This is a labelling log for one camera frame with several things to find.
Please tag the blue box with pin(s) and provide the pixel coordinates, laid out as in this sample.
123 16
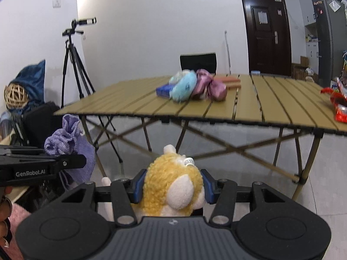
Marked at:
164 90

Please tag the black folding chair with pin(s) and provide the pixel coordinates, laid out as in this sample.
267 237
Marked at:
198 62

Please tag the yellow hamster plush toy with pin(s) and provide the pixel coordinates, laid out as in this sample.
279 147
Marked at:
168 176

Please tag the person's left hand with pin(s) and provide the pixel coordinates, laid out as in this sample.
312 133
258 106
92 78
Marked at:
5 211

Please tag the crumpled red snack packet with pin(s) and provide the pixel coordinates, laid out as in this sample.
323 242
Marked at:
340 111

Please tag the dark brown door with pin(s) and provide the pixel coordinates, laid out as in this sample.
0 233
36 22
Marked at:
282 57

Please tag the black suitcase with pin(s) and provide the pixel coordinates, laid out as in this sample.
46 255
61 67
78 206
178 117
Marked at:
38 122

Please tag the light blue plush toy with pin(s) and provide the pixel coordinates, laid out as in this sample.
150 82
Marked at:
184 86

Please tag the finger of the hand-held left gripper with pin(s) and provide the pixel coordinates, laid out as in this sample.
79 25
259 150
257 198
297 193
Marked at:
73 161

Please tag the black tripod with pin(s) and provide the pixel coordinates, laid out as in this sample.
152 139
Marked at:
71 57

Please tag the open cardboard box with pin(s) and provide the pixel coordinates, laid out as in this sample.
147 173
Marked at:
298 71

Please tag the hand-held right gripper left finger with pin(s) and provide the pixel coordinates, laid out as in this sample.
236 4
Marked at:
138 187

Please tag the clear plastic bag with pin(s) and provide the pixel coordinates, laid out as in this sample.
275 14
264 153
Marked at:
334 5

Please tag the lavender fluffy plush toy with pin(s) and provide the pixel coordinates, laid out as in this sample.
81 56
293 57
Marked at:
208 86

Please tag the rattan ball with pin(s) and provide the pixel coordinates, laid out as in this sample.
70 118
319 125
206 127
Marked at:
15 96

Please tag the grey refrigerator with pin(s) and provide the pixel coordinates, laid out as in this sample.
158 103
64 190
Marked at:
330 46

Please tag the dark blue cloth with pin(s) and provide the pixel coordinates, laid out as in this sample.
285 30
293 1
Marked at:
29 81

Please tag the tan plush boots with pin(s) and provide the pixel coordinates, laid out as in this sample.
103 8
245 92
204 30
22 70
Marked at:
311 77

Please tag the orange sausage stick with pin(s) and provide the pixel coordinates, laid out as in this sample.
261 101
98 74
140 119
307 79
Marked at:
234 85
227 80

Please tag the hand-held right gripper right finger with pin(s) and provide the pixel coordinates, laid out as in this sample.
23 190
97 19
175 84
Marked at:
208 188

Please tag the tan folding table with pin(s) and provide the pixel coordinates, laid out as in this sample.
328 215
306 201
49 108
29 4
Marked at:
151 103

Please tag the pet water dispenser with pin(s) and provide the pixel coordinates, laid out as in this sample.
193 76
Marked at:
255 73

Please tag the paper sheet on door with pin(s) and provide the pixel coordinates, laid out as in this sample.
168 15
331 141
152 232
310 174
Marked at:
263 18

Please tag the white cabinet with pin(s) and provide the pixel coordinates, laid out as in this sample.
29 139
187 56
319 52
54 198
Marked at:
307 5

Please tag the flat red snack packet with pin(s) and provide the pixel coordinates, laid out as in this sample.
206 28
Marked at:
329 90

